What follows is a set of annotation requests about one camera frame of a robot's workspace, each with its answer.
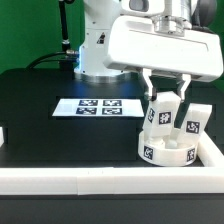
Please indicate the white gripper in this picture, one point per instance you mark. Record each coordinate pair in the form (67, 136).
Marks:
(133, 44)

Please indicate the white right fence bar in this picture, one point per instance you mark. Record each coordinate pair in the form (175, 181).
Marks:
(209, 154)

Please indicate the white sheet with markers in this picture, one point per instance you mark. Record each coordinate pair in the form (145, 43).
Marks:
(98, 108)

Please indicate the white front fence bar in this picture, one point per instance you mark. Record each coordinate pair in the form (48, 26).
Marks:
(112, 181)

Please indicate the white part at left edge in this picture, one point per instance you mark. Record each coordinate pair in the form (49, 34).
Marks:
(1, 137)

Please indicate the white fence bar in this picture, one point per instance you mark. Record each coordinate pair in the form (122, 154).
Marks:
(209, 154)
(112, 181)

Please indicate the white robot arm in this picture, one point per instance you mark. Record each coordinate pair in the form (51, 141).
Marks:
(171, 17)

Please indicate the white round stool seat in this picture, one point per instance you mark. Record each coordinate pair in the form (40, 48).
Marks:
(168, 157)

